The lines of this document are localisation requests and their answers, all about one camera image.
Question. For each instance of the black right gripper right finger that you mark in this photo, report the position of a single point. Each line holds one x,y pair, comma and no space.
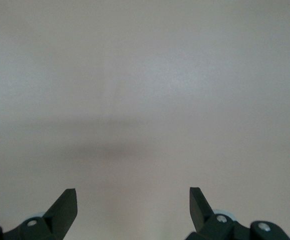
202,215

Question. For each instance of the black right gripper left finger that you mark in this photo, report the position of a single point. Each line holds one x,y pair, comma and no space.
57,215

